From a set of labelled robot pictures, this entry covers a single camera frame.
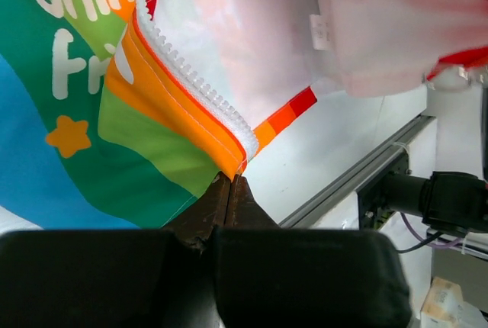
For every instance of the cardboard box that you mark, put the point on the cardboard box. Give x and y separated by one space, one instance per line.
445 307

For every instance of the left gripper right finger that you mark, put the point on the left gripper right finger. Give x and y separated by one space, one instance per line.
274 277

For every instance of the aluminium table frame rail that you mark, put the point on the aluminium table frame rail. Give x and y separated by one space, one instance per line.
368 167

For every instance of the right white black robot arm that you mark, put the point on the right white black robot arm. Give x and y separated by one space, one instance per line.
454 203

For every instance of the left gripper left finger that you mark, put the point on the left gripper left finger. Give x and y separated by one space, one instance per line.
114 278

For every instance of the rainbow hooded kids jacket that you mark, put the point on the rainbow hooded kids jacket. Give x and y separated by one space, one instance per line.
119 113

